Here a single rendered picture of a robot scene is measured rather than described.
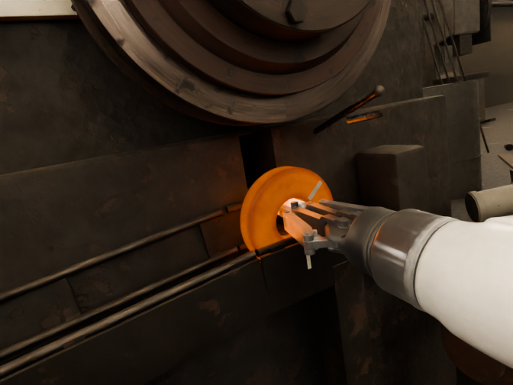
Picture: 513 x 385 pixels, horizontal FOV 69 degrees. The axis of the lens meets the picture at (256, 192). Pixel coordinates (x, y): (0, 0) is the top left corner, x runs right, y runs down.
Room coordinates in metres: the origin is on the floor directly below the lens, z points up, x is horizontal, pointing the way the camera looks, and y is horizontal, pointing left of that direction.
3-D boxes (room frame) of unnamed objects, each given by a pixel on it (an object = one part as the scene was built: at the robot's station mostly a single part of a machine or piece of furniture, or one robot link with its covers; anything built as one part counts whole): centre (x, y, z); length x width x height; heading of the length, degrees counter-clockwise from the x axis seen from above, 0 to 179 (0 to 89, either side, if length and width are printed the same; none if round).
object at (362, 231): (0.41, -0.11, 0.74); 0.09 x 0.08 x 0.07; 27
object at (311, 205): (0.47, -0.10, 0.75); 0.11 x 0.01 x 0.04; 25
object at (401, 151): (0.67, -0.25, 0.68); 0.11 x 0.08 x 0.24; 27
